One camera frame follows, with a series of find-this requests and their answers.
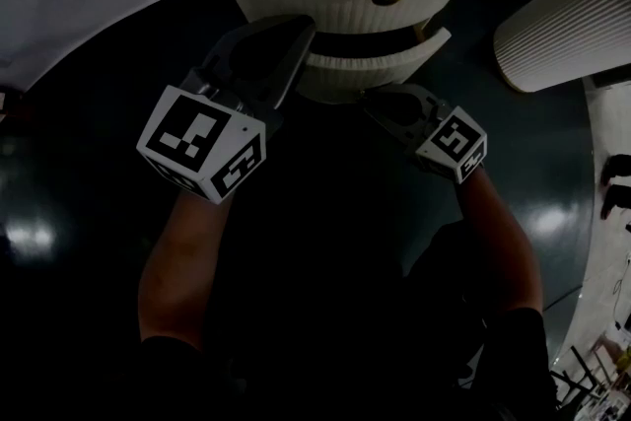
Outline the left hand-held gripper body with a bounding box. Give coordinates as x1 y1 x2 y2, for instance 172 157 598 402
136 66 286 205

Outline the large ribbed white drawer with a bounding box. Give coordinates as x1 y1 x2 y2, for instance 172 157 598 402
295 26 453 104

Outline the person's right forearm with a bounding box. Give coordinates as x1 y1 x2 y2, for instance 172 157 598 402
454 166 544 317

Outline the person's black clothing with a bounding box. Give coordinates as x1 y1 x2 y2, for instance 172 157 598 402
137 101 561 421

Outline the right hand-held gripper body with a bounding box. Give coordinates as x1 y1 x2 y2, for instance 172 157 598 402
401 101 489 185

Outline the black metal frame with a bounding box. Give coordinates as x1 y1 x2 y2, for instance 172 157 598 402
549 343 610 411

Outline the person's left forearm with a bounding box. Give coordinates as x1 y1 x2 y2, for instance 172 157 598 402
137 188 239 352

